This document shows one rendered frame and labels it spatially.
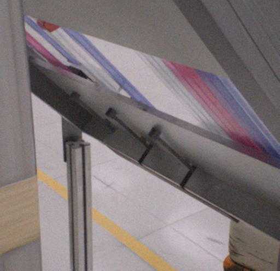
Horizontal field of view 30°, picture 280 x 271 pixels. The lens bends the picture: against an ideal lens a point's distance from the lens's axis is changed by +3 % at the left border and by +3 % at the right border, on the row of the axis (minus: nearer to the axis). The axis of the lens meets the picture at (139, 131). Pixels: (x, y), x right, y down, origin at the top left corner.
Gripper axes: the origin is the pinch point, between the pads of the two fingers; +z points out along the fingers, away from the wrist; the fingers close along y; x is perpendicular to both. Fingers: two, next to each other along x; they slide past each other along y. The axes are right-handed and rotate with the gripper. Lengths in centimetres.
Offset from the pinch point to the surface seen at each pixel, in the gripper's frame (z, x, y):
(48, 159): 15, 119, -140
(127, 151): 6.1, 30.6, -4.6
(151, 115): 2.7, 12.1, 14.6
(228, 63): 7, -17, 48
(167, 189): -3, 137, -82
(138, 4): 2.5, -13.9, 34.4
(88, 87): 2.7, 12.2, -0.7
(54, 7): 2.6, -10.2, 18.1
